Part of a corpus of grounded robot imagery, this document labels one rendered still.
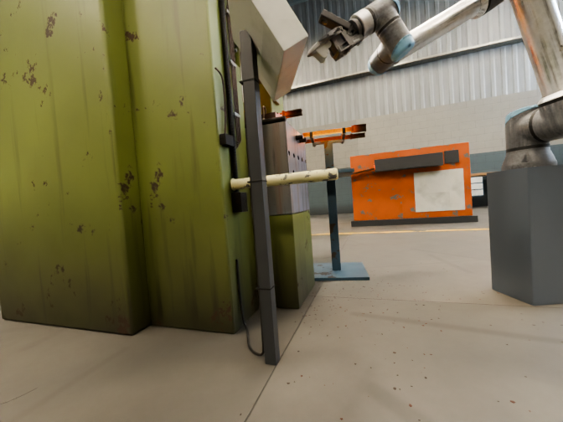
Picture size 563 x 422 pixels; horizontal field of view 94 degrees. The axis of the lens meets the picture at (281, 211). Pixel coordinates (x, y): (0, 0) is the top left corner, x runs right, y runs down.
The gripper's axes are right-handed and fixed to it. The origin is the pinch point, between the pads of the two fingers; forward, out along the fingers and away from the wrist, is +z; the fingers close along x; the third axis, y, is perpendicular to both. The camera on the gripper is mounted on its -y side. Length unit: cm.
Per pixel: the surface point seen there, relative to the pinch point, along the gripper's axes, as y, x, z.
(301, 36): 5.3, -26.9, 13.0
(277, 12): -2.9, -26.9, 14.8
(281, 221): 49, 32, 41
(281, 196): 39, 32, 34
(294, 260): 68, 30, 47
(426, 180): 160, 306, -205
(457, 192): 201, 288, -227
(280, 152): 21.1, 31.3, 23.3
